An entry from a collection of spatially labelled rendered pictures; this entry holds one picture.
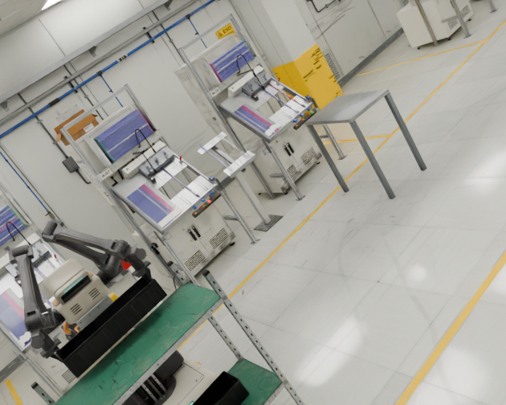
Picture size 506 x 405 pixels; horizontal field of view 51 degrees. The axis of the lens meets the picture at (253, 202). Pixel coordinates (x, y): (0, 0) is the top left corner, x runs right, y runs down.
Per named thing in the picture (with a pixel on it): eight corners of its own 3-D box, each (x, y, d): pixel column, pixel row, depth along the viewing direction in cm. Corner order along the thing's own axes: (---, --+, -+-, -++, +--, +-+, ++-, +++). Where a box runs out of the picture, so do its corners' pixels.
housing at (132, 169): (167, 153, 530) (165, 144, 518) (129, 182, 509) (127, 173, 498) (162, 149, 533) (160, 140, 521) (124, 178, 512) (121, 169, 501)
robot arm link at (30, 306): (33, 247, 271) (10, 254, 268) (30, 242, 266) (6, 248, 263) (48, 324, 250) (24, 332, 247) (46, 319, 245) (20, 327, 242)
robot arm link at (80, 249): (45, 223, 283) (35, 240, 278) (51, 217, 272) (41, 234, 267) (120, 260, 299) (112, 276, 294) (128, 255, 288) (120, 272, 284)
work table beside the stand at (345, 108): (392, 199, 449) (349, 119, 422) (344, 192, 512) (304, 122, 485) (426, 168, 462) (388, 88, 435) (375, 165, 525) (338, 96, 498)
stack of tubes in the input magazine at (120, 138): (154, 132, 514) (138, 108, 505) (113, 162, 492) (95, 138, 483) (149, 133, 524) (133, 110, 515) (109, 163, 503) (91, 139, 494)
